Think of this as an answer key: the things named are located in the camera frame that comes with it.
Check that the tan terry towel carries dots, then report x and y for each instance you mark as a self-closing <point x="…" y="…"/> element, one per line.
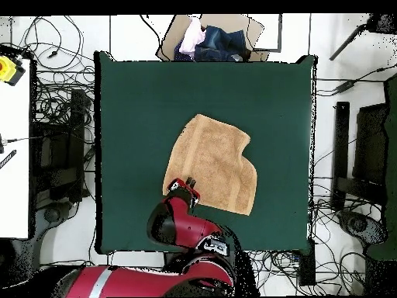
<point x="214" y="161"/>

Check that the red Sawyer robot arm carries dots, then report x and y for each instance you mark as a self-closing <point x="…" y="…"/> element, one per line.
<point x="186" y="223"/>

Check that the dark green table cloth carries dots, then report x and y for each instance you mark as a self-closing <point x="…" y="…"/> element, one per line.
<point x="139" y="108"/>

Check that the black floor stand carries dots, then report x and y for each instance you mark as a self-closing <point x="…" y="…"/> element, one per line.
<point x="59" y="155"/>
<point x="341" y="139"/>

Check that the gray caster foot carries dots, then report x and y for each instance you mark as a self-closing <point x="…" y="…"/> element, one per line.
<point x="359" y="224"/>
<point x="52" y="214"/>

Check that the blue jeans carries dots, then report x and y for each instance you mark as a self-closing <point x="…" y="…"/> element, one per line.
<point x="220" y="43"/>

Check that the black table leg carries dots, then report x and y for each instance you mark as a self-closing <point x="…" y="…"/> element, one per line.
<point x="307" y="267"/>

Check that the pale pink garment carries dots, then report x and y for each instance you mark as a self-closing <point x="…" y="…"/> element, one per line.
<point x="192" y="38"/>

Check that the cardboard box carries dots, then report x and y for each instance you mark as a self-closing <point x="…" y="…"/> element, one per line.
<point x="223" y="20"/>

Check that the white desk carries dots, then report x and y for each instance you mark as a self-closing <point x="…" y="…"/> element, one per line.
<point x="14" y="186"/>

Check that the dark green covered furniture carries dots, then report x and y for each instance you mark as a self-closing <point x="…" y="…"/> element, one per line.
<point x="391" y="155"/>

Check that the yellow emergency stop button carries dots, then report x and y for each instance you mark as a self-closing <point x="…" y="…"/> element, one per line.
<point x="7" y="69"/>

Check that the black tripod leg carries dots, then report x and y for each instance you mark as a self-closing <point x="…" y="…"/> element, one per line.
<point x="350" y="40"/>

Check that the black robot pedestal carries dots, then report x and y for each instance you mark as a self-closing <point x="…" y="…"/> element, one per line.
<point x="169" y="259"/>

